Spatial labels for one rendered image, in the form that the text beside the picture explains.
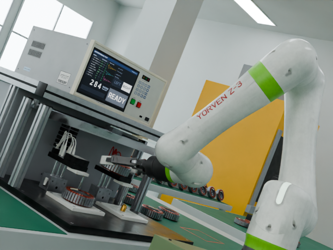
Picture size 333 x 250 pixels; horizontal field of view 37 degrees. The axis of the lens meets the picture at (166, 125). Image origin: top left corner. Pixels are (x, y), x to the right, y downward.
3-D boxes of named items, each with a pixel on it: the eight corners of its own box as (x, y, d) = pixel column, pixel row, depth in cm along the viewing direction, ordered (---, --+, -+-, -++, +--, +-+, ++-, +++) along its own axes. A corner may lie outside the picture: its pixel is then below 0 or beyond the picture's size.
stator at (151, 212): (162, 222, 214) (165, 215, 215) (138, 213, 214) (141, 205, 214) (160, 218, 226) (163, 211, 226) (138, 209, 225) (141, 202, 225)
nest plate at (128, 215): (147, 223, 187) (148, 220, 187) (121, 219, 175) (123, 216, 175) (121, 209, 196) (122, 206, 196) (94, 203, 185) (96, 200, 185)
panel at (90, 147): (114, 198, 218) (139, 135, 218) (-15, 169, 166) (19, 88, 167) (112, 197, 218) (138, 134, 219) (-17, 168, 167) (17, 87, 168)
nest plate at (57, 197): (104, 216, 168) (105, 213, 168) (72, 211, 156) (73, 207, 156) (77, 200, 177) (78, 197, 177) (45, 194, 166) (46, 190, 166)
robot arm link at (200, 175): (213, 195, 152) (223, 163, 156) (193, 177, 144) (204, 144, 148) (177, 191, 161) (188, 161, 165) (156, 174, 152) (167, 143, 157)
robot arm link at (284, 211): (297, 264, 131) (320, 197, 133) (285, 262, 117) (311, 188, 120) (251, 245, 137) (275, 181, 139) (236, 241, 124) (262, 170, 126)
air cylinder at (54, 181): (62, 194, 177) (68, 180, 178) (46, 191, 172) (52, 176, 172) (54, 189, 181) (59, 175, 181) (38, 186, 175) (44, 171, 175)
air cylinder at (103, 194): (107, 203, 196) (112, 190, 196) (94, 200, 190) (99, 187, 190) (99, 198, 199) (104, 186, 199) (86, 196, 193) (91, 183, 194)
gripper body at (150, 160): (170, 159, 167) (149, 158, 173) (154, 153, 161) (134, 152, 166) (165, 181, 165) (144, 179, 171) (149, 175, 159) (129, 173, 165)
